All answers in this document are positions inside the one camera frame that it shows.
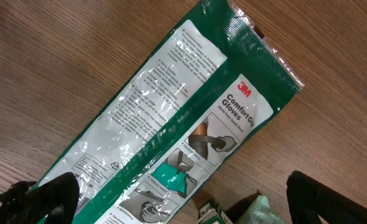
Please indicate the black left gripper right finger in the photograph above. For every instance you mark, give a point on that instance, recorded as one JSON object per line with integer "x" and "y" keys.
{"x": 311, "y": 202}

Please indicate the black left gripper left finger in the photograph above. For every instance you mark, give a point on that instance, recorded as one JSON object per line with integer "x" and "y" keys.
{"x": 54, "y": 202}

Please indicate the mint green wipes packet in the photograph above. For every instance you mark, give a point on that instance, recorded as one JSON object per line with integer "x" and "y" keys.
{"x": 260, "y": 212}

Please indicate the green white medicine box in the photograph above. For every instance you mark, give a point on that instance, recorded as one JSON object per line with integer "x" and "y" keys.
{"x": 212, "y": 213}

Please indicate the green glove packet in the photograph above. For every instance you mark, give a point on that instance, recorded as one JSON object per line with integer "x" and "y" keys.
{"x": 210, "y": 85}

